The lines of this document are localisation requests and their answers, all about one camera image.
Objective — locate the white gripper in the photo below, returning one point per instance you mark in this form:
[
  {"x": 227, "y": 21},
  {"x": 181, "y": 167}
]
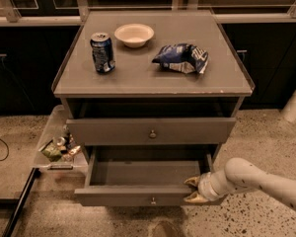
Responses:
[{"x": 204, "y": 186}]

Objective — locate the grey drawer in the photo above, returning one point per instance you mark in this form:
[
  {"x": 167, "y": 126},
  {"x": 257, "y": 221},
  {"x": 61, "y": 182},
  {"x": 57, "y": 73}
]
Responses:
[
  {"x": 151, "y": 175},
  {"x": 150, "y": 131}
]

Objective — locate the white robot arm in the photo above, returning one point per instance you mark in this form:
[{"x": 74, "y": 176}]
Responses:
[{"x": 239, "y": 176}]

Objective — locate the grey drawer cabinet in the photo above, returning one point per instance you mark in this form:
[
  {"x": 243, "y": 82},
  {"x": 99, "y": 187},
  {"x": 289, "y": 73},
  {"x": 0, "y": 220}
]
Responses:
[{"x": 141, "y": 89}]

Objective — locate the grey top drawer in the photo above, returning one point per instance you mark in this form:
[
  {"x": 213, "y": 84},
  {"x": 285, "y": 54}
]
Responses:
[{"x": 150, "y": 131}]

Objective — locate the blue chip bag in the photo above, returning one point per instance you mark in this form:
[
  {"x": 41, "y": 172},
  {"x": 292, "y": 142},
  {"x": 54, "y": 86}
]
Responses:
[{"x": 182, "y": 57}]

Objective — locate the snack items in bin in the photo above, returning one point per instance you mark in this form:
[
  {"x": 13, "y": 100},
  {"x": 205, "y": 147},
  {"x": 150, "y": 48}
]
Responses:
[{"x": 62, "y": 147}]

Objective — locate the clear plastic bin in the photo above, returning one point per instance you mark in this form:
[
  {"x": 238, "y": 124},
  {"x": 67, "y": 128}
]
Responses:
[{"x": 56, "y": 121}]

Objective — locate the white paper bowl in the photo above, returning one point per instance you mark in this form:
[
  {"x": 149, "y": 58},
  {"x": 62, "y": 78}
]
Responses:
[{"x": 134, "y": 35}]

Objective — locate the blue soda can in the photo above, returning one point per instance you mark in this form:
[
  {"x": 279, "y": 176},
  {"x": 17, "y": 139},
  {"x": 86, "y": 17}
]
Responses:
[{"x": 102, "y": 52}]

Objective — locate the metal railing frame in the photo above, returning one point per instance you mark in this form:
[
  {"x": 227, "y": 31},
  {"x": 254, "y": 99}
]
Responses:
[{"x": 39, "y": 14}]

